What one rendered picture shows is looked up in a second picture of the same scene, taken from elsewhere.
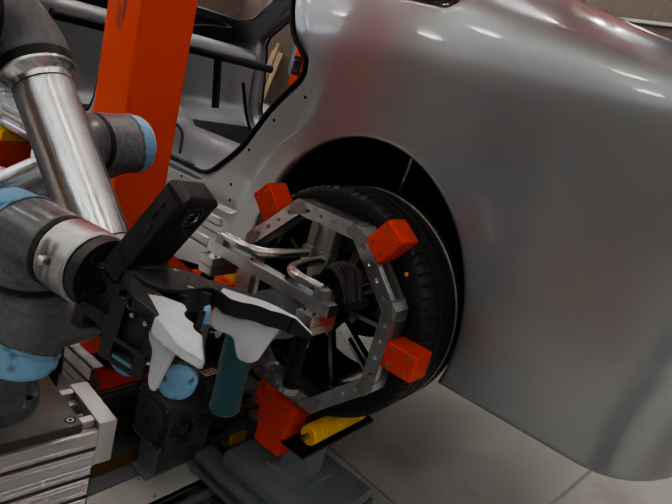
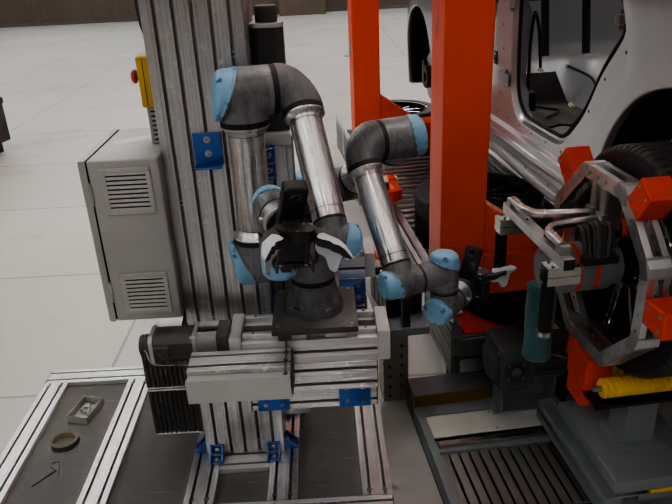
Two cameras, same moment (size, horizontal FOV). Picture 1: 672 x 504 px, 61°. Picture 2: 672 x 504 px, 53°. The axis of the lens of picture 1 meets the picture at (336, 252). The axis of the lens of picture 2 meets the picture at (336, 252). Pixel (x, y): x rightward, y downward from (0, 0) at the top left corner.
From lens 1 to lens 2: 0.85 m
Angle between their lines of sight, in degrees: 46
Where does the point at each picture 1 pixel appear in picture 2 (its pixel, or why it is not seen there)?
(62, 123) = (307, 144)
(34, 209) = (266, 195)
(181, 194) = (285, 187)
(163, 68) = (471, 61)
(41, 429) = (334, 325)
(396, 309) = (651, 267)
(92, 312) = not seen: hidden behind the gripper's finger
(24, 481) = (335, 358)
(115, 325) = not seen: hidden behind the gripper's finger
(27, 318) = not seen: hidden behind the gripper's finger
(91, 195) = (317, 183)
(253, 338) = (333, 258)
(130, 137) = (401, 133)
